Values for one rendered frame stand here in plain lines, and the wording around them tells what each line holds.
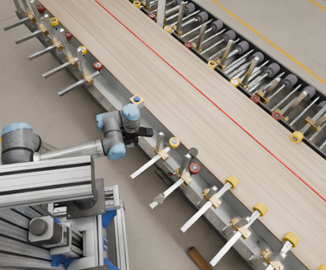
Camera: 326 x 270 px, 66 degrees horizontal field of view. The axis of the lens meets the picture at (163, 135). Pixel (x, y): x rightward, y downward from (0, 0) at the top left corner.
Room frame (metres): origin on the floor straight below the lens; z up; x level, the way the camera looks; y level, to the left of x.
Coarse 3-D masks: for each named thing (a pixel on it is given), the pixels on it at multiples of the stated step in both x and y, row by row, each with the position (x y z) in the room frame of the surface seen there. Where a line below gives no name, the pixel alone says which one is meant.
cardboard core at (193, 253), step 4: (192, 248) 0.31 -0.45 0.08; (188, 252) 0.26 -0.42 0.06; (192, 252) 0.27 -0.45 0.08; (196, 252) 0.27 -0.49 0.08; (192, 256) 0.24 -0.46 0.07; (196, 256) 0.24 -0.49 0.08; (200, 256) 0.25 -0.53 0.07; (196, 260) 0.21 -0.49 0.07; (200, 260) 0.21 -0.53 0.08; (204, 260) 0.22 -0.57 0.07; (200, 264) 0.18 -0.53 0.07; (204, 264) 0.19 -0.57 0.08; (208, 264) 0.20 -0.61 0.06; (204, 268) 0.16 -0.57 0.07; (208, 268) 0.16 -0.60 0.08
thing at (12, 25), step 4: (40, 12) 2.18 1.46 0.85; (44, 12) 2.20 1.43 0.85; (40, 16) 2.16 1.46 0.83; (20, 20) 2.02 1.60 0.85; (24, 20) 2.03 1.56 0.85; (28, 20) 2.06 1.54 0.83; (12, 24) 1.95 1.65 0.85; (16, 24) 1.97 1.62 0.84; (20, 24) 2.00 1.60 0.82; (4, 28) 1.88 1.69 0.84; (8, 28) 1.90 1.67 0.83
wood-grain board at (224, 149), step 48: (48, 0) 2.34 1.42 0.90; (96, 0) 2.47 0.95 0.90; (96, 48) 1.76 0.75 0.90; (144, 48) 1.87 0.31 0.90; (144, 96) 1.30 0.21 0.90; (192, 96) 1.39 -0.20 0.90; (240, 96) 1.48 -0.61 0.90; (192, 144) 0.93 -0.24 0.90; (240, 144) 1.00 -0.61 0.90; (288, 144) 1.08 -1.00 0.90; (240, 192) 0.62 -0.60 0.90; (288, 192) 0.68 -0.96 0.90
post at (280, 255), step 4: (272, 252) 0.24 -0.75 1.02; (276, 252) 0.24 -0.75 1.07; (280, 252) 0.23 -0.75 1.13; (256, 256) 0.24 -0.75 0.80; (260, 256) 0.23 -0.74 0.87; (268, 256) 0.22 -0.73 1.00; (272, 256) 0.22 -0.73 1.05; (276, 256) 0.21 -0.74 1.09; (280, 256) 0.21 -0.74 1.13; (284, 256) 0.21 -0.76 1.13; (252, 260) 0.21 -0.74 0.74; (256, 260) 0.21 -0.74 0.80; (260, 260) 0.21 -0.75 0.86; (272, 260) 0.20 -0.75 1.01; (276, 260) 0.20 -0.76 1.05; (280, 260) 0.20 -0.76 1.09
